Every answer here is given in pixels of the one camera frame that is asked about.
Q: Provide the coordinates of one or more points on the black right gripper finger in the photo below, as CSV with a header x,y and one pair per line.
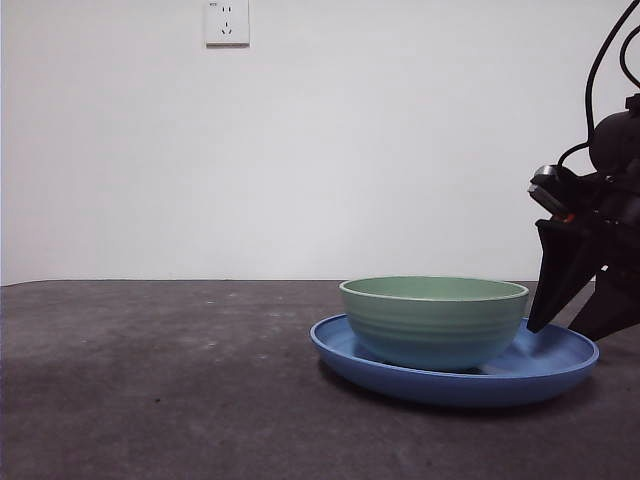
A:
x,y
560,270
620,305

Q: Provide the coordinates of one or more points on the green ribbed ceramic bowl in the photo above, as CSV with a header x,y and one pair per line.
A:
x,y
430,325

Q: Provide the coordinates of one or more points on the blue round plate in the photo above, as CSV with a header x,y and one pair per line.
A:
x,y
450,392

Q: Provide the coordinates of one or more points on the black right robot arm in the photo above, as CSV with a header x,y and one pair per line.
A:
x,y
615,140

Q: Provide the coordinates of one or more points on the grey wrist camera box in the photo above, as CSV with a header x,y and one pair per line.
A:
x,y
546,187

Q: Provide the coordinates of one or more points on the white wall socket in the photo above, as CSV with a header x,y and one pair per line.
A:
x,y
227,25

